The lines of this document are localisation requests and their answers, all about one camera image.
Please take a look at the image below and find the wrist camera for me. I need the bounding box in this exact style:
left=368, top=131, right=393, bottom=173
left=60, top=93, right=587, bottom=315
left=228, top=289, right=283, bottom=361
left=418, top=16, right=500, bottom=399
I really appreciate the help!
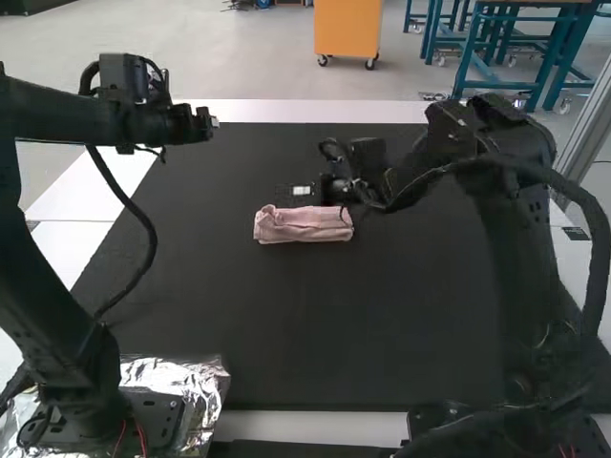
left=350, top=136, right=387, bottom=169
left=97, top=52, right=150, bottom=105

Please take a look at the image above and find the black mat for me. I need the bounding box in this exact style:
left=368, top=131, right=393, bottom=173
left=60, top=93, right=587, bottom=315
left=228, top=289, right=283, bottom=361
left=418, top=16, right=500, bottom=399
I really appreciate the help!
left=69, top=122, right=598, bottom=411

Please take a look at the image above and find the silver foil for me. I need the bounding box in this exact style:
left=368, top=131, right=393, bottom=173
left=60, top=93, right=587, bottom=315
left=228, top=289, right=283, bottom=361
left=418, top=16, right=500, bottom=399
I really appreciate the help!
left=0, top=352, right=232, bottom=458

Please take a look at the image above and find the aluminium profile post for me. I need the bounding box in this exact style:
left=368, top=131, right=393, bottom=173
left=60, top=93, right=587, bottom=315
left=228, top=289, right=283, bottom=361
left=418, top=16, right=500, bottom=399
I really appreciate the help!
left=553, top=61, right=611, bottom=192

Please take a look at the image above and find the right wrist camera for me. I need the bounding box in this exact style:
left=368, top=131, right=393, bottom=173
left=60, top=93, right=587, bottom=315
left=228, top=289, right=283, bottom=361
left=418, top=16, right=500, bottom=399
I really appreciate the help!
left=350, top=136, right=387, bottom=169

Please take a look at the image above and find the yellow-orange wheeled cart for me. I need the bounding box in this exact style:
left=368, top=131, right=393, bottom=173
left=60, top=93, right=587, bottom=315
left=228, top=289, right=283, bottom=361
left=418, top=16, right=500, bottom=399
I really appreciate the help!
left=313, top=0, right=384, bottom=72

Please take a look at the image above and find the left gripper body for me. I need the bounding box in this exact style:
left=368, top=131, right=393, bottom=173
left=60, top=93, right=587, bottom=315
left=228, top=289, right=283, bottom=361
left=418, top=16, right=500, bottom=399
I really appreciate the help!
left=166, top=103, right=221, bottom=145

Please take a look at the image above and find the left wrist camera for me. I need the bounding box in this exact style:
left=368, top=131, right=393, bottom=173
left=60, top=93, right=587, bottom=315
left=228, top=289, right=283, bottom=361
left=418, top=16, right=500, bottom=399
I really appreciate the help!
left=97, top=52, right=150, bottom=105

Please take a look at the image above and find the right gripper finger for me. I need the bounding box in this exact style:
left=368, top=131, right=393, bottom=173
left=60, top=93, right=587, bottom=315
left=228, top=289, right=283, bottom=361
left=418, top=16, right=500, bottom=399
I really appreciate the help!
left=275, top=182, right=317, bottom=198

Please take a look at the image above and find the blue-legged workbench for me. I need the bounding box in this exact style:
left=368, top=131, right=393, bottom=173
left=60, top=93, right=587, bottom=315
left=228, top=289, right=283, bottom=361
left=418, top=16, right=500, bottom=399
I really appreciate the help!
left=403, top=0, right=478, bottom=67
left=451, top=0, right=611, bottom=115

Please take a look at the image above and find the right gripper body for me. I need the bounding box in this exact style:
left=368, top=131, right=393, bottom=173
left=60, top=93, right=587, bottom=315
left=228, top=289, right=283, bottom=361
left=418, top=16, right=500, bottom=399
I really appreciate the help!
left=318, top=137, right=389, bottom=209

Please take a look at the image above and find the pale towel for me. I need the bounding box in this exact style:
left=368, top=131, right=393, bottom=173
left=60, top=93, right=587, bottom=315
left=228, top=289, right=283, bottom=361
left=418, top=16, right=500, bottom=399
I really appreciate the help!
left=252, top=203, right=357, bottom=246

